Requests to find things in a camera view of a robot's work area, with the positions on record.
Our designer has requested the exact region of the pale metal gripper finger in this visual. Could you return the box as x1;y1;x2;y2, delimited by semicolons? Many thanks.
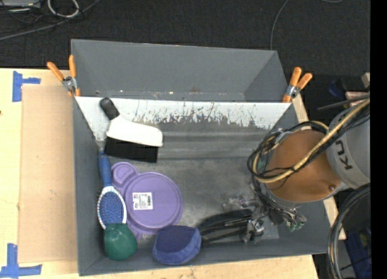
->
223;192;254;211
241;217;265;244

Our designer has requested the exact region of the grey metal bin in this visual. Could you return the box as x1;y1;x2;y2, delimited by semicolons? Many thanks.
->
70;39;334;277

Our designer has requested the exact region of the brown cardboard board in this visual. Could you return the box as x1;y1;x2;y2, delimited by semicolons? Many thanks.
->
17;85;79;264

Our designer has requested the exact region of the purple plastic lid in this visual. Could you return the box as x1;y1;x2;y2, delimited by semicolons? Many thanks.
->
111;161;184;237

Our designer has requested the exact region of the blue hairbrush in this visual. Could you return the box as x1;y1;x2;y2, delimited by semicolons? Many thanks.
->
96;149;128;231

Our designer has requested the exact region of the dark blue round pouch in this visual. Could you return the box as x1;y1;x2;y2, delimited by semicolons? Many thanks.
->
151;225;203;266

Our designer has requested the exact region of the green toy pear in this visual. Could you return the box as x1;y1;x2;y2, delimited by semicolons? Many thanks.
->
103;222;139;261

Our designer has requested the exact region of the white brush with black bristles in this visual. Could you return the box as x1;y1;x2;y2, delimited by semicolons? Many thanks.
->
99;97;164;164

